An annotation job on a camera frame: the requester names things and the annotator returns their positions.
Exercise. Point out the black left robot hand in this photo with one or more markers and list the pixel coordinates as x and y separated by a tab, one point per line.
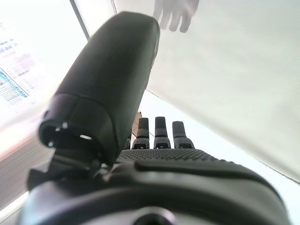
112	70

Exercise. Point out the bed with white duvet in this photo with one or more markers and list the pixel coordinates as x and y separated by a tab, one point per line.
234	70

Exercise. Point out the grey striped rug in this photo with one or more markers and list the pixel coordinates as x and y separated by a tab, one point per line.
11	89

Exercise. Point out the black floor rail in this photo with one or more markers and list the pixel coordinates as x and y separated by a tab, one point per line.
79	18

